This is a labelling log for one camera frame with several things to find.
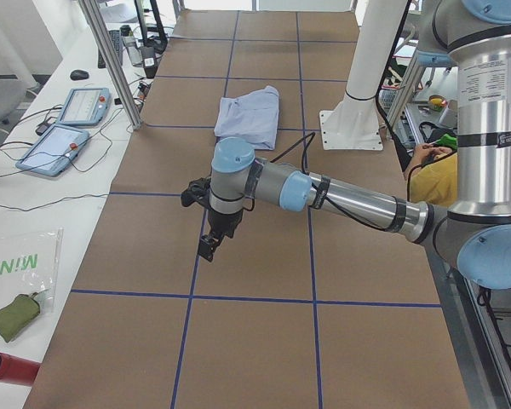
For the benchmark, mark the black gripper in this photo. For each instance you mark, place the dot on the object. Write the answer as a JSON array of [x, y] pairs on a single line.
[[224, 221]]

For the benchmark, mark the light blue striped shirt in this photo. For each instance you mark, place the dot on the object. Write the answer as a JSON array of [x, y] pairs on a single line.
[[252, 117]]

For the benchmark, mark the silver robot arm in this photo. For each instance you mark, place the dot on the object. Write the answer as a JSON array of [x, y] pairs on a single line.
[[473, 235]]

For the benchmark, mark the brown paper table mat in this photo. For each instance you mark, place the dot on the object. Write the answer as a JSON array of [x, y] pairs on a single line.
[[298, 310]]

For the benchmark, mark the lower blue teach pendant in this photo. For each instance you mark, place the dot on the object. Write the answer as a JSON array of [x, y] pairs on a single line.
[[54, 151]]

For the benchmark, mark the blue teach pendant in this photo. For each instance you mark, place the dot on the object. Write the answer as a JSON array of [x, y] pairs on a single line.
[[54, 151], [84, 107]]

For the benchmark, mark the upper blue teach pendant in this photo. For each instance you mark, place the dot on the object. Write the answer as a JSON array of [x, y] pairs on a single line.
[[84, 107]]

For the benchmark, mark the clear bag with MiNi print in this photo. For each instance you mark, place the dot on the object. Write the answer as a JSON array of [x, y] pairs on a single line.
[[29, 264]]

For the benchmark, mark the green fabric pouch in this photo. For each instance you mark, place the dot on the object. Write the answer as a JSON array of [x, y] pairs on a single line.
[[17, 315]]

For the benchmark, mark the black computer mouse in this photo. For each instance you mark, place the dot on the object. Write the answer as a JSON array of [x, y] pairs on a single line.
[[78, 75]]

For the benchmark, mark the person in yellow shirt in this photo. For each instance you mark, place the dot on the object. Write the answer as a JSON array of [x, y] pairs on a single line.
[[431, 175]]

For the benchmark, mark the red cylinder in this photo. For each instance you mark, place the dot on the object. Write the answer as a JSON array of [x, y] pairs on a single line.
[[18, 371]]

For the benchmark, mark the grey office chair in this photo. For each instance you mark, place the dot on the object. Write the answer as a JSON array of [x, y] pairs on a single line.
[[12, 92]]

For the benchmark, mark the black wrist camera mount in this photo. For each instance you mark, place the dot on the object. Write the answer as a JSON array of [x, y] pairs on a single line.
[[198, 191]]

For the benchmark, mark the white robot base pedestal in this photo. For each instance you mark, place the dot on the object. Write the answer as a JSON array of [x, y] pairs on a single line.
[[353, 124]]

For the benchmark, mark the aluminium frame post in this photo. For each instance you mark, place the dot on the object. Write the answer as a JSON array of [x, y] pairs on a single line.
[[91, 12]]

